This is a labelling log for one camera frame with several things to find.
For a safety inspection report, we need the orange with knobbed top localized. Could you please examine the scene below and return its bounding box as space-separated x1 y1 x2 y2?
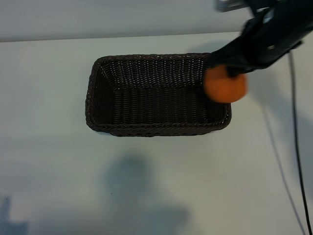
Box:
203 65 247 103

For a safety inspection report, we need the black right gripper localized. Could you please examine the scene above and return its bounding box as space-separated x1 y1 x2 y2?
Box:
209 11 303 79

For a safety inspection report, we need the dark brown wicker basket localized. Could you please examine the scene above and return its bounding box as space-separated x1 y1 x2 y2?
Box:
85 52 232 138

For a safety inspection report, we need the thin black cable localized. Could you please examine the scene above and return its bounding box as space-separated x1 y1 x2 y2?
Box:
289 50 313 235

